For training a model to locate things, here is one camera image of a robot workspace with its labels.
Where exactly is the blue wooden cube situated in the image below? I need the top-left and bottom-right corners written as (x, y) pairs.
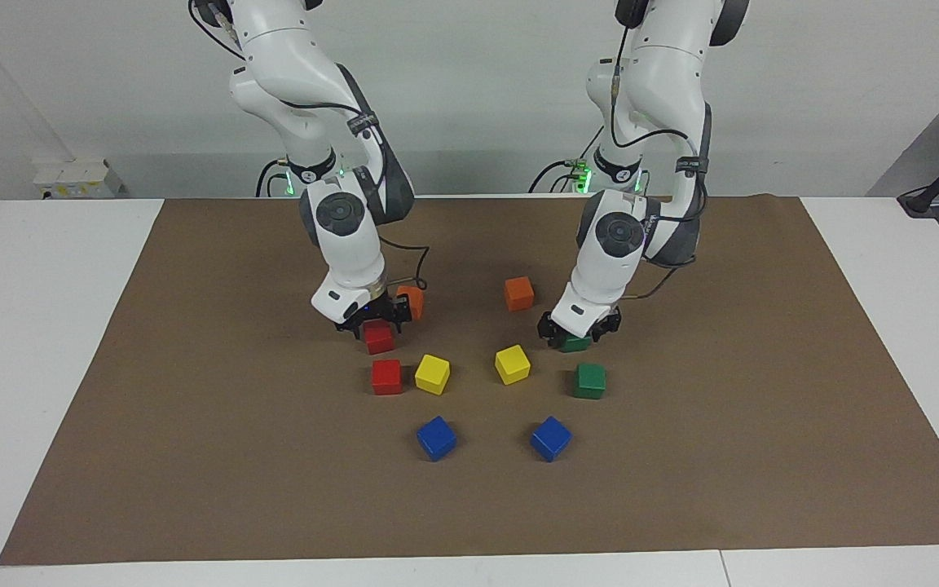
top-left (530, 416), bottom-right (573, 463)
top-left (416, 416), bottom-right (458, 463)

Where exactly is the black arm base cable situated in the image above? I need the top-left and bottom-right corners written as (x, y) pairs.
top-left (528, 122), bottom-right (605, 194)
top-left (256, 159), bottom-right (287, 198)

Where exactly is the white power strip box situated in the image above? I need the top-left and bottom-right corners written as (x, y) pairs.
top-left (33, 159), bottom-right (124, 199)

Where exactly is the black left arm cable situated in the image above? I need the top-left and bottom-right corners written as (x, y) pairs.
top-left (608, 0), bottom-right (715, 302)

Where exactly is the red wooden cube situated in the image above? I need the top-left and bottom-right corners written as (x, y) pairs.
top-left (364, 320), bottom-right (396, 355)
top-left (371, 359), bottom-right (404, 396)

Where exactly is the yellow wooden cube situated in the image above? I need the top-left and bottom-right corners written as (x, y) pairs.
top-left (414, 354), bottom-right (452, 396)
top-left (494, 344), bottom-right (532, 386)

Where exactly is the brown paper table mat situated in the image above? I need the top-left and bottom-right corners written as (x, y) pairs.
top-left (0, 194), bottom-right (939, 566)

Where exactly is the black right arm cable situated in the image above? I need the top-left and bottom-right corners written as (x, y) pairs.
top-left (188, 0), bottom-right (430, 294)

